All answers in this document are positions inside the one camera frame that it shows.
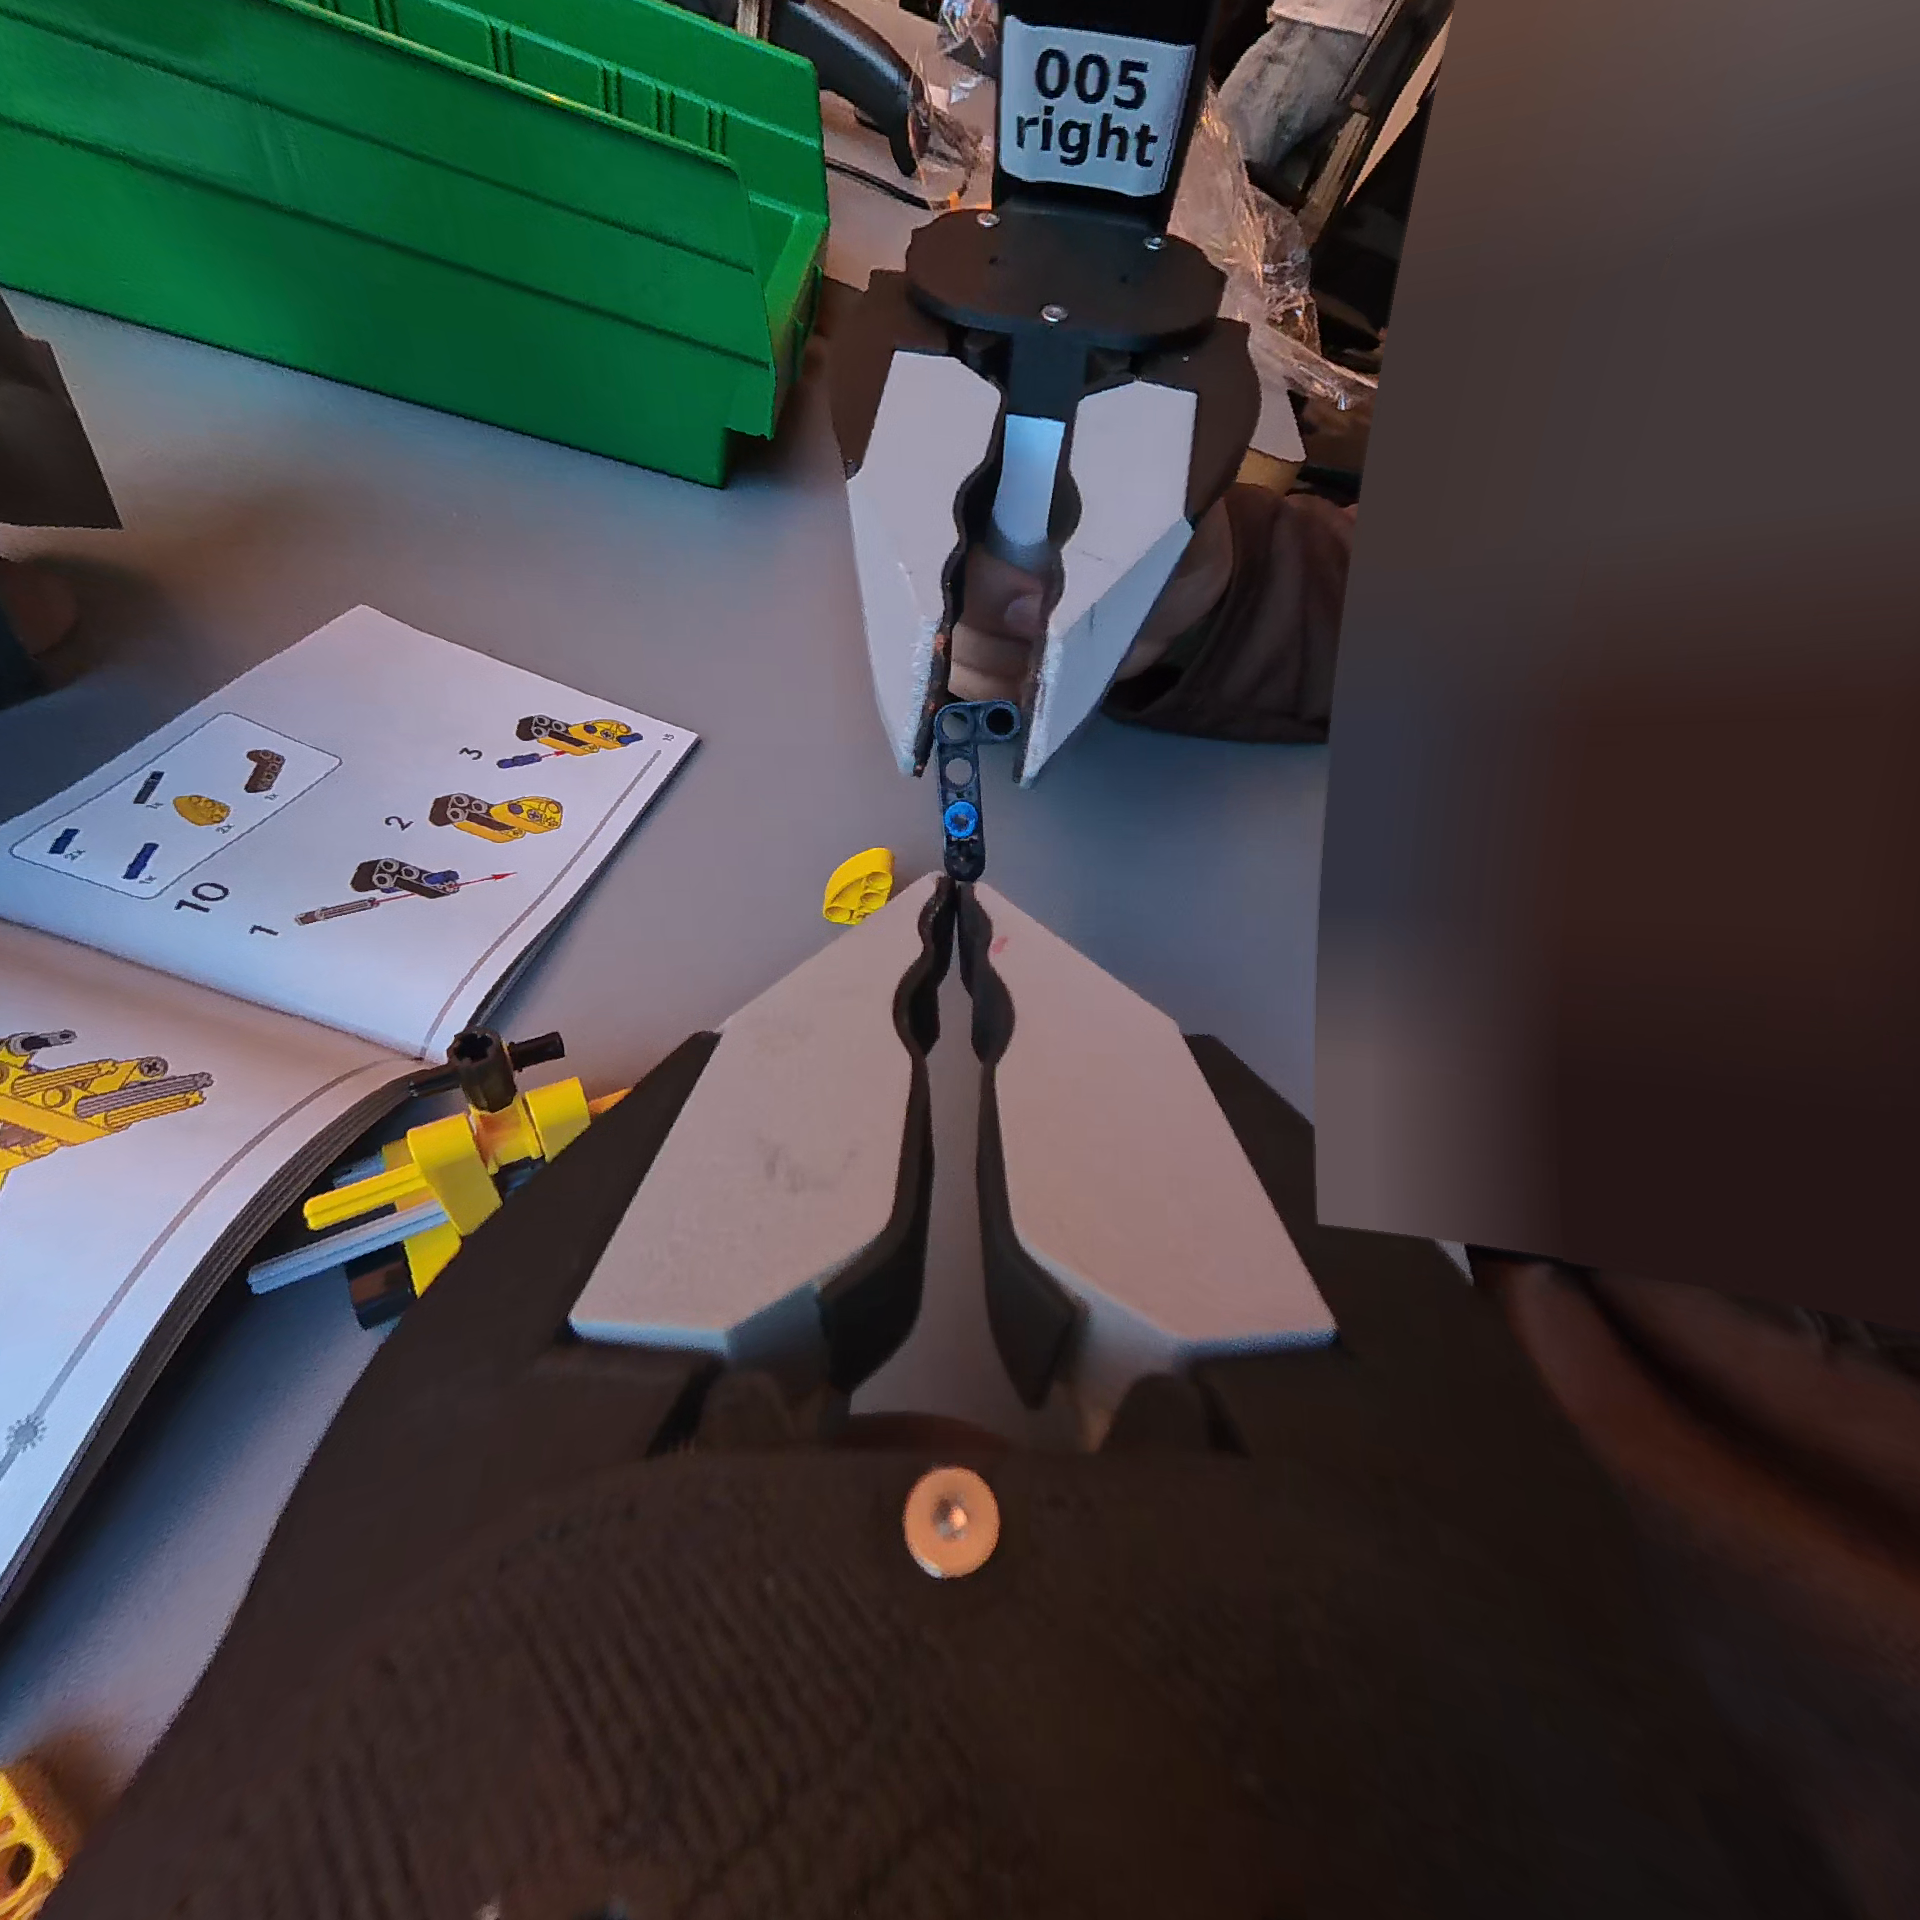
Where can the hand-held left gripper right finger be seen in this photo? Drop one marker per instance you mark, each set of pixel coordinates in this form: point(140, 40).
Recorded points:
point(1156, 1182)

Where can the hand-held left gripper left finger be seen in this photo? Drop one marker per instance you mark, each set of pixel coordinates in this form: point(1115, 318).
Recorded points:
point(749, 1170)

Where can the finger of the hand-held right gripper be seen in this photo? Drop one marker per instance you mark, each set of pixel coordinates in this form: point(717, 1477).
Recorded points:
point(1139, 497)
point(901, 510)

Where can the black bent lego beam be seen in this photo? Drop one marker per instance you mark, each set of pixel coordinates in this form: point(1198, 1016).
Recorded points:
point(959, 781)

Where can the yellow curved lego panel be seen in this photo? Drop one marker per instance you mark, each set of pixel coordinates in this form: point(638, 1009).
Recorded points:
point(859, 885)

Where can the person's right forearm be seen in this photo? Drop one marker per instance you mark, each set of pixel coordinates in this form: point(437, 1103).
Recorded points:
point(1282, 643)

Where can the yellow lego assembly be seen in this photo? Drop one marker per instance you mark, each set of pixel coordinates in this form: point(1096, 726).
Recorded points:
point(449, 1163)

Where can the open lego instruction booklet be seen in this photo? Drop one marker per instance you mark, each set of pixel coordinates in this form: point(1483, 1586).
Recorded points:
point(375, 841)

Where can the long yellow lego beam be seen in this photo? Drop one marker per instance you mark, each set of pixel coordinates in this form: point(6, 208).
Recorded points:
point(23, 1845)

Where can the person's right hand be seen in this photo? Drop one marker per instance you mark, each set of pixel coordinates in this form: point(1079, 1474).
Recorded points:
point(998, 630)

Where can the green stacked storage bins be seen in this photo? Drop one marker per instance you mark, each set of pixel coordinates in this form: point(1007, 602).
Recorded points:
point(375, 224)

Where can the dark cardboard box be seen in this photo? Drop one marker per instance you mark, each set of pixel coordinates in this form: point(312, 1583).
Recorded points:
point(48, 436)

